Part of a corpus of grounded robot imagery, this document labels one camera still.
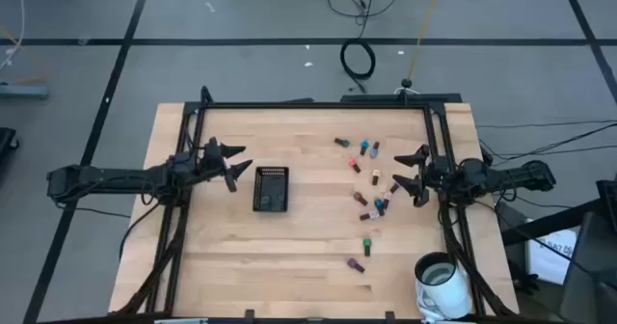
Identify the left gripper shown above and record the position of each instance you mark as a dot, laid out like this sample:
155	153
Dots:
231	181

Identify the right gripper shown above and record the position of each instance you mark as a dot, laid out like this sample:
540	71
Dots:
423	198

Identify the pink nail polish bottle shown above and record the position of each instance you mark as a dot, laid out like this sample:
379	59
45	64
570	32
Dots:
388	195

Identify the cream nail polish bottle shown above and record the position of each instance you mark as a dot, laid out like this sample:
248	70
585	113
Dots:
376	174

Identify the lavender nail polish bottle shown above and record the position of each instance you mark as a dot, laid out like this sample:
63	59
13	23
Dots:
374	151

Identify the teal nail polish bottle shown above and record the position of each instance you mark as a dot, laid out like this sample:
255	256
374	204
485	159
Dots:
379	203

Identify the black plastic mesh basket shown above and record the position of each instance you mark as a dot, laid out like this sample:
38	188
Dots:
270	196

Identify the blue nail polish bottle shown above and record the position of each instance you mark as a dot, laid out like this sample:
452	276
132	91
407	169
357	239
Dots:
364	145

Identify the dark red nail polish bottle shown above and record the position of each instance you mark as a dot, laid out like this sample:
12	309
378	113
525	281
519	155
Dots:
359	197

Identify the dark green nail polish bottle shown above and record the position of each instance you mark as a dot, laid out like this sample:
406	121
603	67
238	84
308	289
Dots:
343	143

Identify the bright green nail polish bottle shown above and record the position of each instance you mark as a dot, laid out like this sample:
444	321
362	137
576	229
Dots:
367	243

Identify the purple nail polish bottle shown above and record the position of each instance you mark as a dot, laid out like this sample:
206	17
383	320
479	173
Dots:
353	263

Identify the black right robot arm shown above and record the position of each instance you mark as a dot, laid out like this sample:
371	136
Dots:
516	177

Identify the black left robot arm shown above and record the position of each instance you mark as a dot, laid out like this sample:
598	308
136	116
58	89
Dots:
106	177

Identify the black flat strip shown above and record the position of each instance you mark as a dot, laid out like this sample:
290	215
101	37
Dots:
400	98

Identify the black round plug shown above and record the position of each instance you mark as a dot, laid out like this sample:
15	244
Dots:
406	83

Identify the white cylindrical container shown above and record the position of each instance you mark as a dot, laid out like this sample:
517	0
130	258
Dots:
450	295

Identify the black table clamp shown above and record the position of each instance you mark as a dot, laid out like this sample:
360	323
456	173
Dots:
249	314
389	316

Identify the black diagonal bar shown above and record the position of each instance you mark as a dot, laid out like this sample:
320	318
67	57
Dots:
549	224

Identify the white box with print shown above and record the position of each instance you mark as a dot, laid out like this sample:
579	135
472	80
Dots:
549	266

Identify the dark grey chair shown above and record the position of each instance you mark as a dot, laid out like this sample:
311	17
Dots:
590	266

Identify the grey metal foot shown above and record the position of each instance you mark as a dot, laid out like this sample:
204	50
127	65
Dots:
24	91

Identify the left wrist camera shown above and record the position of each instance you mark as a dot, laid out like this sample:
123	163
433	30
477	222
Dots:
212	149

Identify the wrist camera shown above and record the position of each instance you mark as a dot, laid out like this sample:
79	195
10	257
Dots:
212	149
438	164

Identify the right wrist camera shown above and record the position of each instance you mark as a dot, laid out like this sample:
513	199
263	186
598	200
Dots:
438	164

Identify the black aluminium table frame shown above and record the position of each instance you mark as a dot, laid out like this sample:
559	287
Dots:
313	105

